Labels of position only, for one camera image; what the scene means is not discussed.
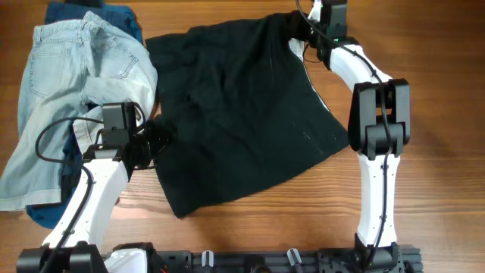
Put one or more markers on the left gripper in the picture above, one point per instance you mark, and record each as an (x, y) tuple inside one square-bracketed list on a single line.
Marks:
[(160, 136)]

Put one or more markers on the black shorts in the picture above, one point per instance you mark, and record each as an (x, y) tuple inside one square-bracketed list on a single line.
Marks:
[(242, 110)]

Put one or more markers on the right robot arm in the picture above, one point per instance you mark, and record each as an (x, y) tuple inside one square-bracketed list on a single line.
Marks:
[(378, 130)]

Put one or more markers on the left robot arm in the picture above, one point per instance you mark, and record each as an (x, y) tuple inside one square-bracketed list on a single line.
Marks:
[(121, 147)]

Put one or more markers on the light blue denim shorts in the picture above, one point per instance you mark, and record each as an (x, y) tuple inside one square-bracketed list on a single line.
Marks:
[(73, 69)]

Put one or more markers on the dark blue garment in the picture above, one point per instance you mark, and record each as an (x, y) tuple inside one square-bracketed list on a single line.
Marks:
[(120, 16)]

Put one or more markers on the left grey rail clip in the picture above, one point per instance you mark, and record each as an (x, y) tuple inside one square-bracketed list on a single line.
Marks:
[(207, 259)]

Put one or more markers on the grey rail clip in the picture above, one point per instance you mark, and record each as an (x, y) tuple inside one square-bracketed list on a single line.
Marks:
[(207, 259), (295, 259)]

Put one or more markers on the right grey rail clip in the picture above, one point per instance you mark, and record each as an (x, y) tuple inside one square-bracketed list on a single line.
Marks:
[(295, 259)]

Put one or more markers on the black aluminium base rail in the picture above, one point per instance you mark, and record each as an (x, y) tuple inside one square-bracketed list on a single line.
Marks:
[(265, 261)]

